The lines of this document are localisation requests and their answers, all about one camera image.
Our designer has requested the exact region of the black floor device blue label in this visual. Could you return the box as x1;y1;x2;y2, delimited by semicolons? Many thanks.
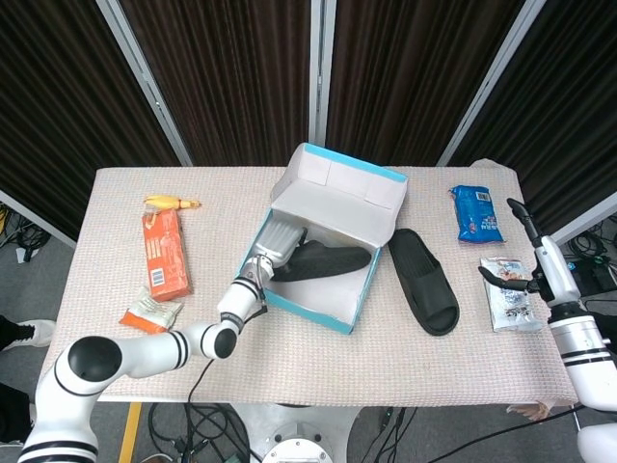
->
568;259;617;296

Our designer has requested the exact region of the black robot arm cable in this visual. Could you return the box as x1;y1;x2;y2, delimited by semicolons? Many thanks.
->
433;403;585;463
186;355;219;404

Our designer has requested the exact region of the grey aluminium partition rail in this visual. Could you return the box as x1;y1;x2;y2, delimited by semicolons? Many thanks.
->
0;188;78;250
549;190;617;247

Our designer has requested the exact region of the light blue shoe box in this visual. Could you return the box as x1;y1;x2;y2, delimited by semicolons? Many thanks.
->
233;142;410;335

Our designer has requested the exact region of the black slipper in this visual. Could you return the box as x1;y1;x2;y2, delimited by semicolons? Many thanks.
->
388;229;460;337
269;239;373;284

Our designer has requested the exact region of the orange white snack packet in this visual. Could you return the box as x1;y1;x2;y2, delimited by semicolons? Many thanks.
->
119;286;185;343

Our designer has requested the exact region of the white snack bag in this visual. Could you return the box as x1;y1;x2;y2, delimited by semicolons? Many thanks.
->
479;257;545;334

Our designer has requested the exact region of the orange cardboard box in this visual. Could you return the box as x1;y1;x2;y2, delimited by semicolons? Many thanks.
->
141;209;195;303

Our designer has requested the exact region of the black floor cable bundle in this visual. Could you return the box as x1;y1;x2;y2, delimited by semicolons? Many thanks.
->
359;407;435;463
147;402;252;463
563;216;617;271
0;202;52;264

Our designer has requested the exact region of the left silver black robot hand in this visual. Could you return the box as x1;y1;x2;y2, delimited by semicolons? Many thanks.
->
251;215;310;270

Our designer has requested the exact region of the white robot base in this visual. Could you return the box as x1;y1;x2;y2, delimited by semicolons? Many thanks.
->
230;402;362;463

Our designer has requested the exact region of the grey aluminium partition post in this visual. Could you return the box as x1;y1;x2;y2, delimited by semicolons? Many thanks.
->
95;0;194;168
436;0;549;168
308;0;337;168

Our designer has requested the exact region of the black trouser leg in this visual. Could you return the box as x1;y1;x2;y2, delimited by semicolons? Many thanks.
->
585;308;617;346

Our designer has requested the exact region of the yellow floor tape strip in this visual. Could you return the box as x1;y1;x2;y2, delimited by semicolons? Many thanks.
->
118;402;144;463

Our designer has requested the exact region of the yellow rubber chicken toy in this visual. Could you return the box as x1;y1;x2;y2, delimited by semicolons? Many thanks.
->
142;194;202;216

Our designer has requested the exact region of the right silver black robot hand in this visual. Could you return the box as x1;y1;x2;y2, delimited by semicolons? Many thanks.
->
476;197;582;308

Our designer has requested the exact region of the white sneaker with black laces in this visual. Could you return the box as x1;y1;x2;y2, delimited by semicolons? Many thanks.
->
9;318;57;351

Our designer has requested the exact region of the dark brown partition panel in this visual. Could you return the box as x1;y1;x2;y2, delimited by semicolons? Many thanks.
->
0;0;182;240
447;0;617;242
325;0;526;168
120;0;312;168

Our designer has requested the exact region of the beige woven tablecloth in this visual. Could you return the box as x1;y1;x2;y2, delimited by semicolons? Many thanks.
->
37;158;577;425

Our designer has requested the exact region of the blue snack bag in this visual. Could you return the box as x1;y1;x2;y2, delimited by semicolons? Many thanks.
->
448;184;505;244

